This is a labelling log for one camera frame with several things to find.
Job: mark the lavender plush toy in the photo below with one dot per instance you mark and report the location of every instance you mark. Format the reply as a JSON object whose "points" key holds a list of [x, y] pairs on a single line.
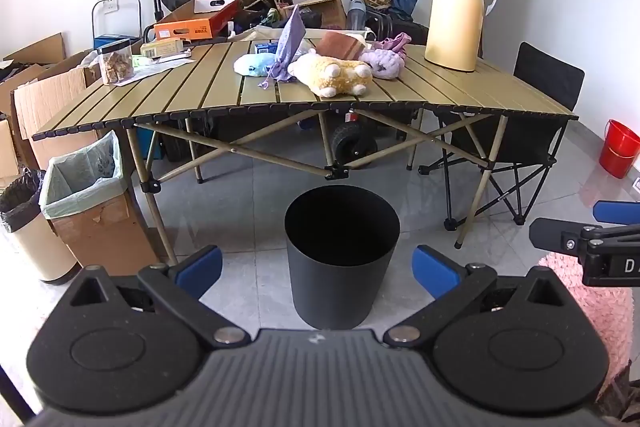
{"points": [[382, 63]]}

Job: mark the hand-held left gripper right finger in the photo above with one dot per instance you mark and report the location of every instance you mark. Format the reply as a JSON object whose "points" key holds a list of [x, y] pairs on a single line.
{"points": [[435, 269]]}

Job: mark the blue crate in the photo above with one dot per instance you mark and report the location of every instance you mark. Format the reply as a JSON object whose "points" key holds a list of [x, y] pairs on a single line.
{"points": [[107, 41]]}

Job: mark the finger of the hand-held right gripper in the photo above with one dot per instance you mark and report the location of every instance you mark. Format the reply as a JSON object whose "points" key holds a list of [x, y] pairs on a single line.
{"points": [[617, 212], [550, 233]]}

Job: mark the beige folding wagon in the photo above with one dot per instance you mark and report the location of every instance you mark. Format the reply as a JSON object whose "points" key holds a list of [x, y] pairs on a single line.
{"points": [[265, 31]]}

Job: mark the white wall socket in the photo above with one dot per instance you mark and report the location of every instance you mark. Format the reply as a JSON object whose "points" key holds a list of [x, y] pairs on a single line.
{"points": [[111, 6]]}

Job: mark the printed paper sheet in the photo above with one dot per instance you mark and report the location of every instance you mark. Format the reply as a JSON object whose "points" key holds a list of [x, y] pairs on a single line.
{"points": [[150, 71]]}

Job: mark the black bag under table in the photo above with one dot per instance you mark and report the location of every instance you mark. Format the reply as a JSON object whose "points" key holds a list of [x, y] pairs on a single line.
{"points": [[185, 139]]}

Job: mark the black wagon wheel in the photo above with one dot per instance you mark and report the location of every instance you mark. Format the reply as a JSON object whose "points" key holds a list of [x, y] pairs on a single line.
{"points": [[352, 146]]}

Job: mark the black round bin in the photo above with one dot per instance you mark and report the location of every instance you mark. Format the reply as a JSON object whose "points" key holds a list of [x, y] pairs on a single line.
{"points": [[342, 277]]}

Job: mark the black folding chair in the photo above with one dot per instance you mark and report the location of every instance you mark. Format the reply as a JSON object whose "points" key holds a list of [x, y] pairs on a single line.
{"points": [[547, 77]]}

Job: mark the silver foil pouch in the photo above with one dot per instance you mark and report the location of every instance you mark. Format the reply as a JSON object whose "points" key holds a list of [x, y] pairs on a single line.
{"points": [[177, 55]]}

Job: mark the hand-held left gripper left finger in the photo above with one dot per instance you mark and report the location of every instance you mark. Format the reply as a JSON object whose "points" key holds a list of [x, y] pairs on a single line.
{"points": [[197, 269]]}

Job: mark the khaki folding slatted table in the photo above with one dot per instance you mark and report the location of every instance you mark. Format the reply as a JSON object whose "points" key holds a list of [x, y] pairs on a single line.
{"points": [[210, 97]]}

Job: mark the brown board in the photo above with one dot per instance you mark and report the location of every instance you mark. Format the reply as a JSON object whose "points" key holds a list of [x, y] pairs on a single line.
{"points": [[340, 44]]}

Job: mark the black duffel bag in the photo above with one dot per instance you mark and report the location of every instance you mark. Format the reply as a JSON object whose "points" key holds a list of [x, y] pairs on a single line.
{"points": [[400, 32]]}

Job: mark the beige carton box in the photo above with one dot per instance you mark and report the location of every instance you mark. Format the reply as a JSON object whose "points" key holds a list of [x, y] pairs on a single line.
{"points": [[160, 48]]}

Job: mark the small green bottle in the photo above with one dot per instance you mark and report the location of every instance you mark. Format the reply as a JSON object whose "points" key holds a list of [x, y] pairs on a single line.
{"points": [[142, 61]]}

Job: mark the clear jar with black lid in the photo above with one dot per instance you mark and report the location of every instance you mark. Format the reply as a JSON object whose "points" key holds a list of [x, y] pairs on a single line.
{"points": [[116, 64]]}

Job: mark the red plastic bucket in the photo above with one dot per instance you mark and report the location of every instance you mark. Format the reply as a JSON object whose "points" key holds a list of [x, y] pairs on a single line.
{"points": [[620, 152]]}

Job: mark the beige bin with black bag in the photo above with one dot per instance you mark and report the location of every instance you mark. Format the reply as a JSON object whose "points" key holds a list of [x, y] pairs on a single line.
{"points": [[35, 247]]}

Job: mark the white and orange box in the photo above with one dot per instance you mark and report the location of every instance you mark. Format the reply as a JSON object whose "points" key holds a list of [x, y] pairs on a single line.
{"points": [[217, 3]]}

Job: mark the small blue box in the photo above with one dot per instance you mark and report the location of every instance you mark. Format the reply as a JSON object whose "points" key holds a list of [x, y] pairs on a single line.
{"points": [[265, 48]]}

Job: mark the green snack packet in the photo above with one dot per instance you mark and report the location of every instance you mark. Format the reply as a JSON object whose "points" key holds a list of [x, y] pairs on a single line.
{"points": [[270, 18]]}

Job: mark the pink satin scrunchie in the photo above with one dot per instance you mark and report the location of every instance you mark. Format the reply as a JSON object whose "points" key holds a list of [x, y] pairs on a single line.
{"points": [[397, 42]]}

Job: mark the cardboard box with green liner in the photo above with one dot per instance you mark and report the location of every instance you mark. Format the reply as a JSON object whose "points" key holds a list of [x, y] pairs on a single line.
{"points": [[100, 227]]}

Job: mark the yellow dog plush toy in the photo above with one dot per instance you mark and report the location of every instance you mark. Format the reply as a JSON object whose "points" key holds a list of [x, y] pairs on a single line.
{"points": [[330, 74]]}

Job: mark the blue storage box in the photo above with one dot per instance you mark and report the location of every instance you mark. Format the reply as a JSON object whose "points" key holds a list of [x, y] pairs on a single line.
{"points": [[150, 144]]}

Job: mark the grey blue water bottle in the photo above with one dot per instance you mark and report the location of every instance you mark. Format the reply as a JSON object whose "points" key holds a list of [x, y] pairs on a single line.
{"points": [[356, 14]]}

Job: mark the pink fluffy rug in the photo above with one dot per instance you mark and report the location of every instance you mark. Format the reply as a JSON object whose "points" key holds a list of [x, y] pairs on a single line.
{"points": [[615, 322]]}

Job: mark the light blue plush toy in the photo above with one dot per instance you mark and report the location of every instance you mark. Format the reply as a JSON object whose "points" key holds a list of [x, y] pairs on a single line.
{"points": [[255, 64]]}

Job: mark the yellow thermos jug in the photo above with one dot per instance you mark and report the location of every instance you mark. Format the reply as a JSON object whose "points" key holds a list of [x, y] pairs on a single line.
{"points": [[452, 22]]}

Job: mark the brown open cardboard box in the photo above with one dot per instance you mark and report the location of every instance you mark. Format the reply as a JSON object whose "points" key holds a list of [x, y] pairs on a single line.
{"points": [[325, 9]]}

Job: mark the orange cardboard box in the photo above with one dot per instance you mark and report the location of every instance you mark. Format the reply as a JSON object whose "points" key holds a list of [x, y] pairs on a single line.
{"points": [[190, 27]]}

